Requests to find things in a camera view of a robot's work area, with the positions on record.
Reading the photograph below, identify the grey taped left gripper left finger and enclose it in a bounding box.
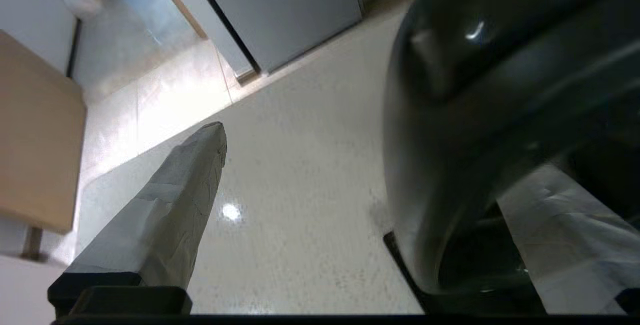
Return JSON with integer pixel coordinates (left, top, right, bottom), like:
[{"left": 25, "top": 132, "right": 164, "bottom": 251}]
[{"left": 47, "top": 121, "right": 228, "bottom": 317}]

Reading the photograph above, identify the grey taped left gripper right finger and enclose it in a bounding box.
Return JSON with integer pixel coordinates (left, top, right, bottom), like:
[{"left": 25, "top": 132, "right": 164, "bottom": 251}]
[{"left": 497, "top": 162, "right": 640, "bottom": 316}]

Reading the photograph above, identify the black electric kettle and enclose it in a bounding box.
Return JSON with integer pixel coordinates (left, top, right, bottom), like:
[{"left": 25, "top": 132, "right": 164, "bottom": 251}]
[{"left": 382, "top": 0, "right": 640, "bottom": 296}]

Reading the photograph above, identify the black rectangular serving tray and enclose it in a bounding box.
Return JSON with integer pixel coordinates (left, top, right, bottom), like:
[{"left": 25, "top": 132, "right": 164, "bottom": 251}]
[{"left": 384, "top": 232, "right": 547, "bottom": 316}]

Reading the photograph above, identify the light wooden door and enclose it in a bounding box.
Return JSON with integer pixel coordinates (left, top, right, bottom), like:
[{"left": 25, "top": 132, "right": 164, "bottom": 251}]
[{"left": 0, "top": 30, "right": 88, "bottom": 236}]

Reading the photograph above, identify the white storage cabinet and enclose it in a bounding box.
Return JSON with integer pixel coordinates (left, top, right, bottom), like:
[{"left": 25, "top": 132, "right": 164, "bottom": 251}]
[{"left": 0, "top": 255, "right": 67, "bottom": 325}]

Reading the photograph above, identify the grey refrigerator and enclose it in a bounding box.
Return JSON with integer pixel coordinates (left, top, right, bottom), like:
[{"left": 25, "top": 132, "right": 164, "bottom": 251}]
[{"left": 185, "top": 0, "right": 364, "bottom": 77}]

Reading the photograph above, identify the wooden door frame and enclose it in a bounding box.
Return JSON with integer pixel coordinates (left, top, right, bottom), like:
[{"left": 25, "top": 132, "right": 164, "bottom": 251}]
[{"left": 147, "top": 0, "right": 209, "bottom": 41}]

